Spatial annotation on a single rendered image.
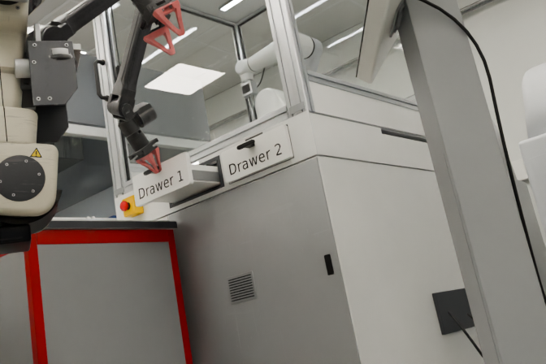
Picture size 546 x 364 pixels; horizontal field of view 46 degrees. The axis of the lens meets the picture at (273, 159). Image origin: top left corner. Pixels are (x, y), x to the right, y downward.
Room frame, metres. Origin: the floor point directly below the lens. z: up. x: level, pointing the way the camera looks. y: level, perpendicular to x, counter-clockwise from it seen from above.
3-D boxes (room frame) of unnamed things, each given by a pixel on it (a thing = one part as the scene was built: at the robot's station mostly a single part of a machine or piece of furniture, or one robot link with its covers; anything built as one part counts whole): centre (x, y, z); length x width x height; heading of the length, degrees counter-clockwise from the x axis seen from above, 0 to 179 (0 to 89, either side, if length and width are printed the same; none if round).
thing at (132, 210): (2.44, 0.57, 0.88); 0.07 x 0.05 x 0.07; 51
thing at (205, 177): (2.30, 0.25, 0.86); 0.40 x 0.26 x 0.06; 141
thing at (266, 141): (2.05, 0.05, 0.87); 0.29 x 0.02 x 0.11; 51
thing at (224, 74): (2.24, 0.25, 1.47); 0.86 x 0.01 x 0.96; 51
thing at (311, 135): (2.60, -0.04, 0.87); 1.02 x 0.95 x 0.14; 51
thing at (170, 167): (2.14, 0.39, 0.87); 0.29 x 0.02 x 0.11; 51
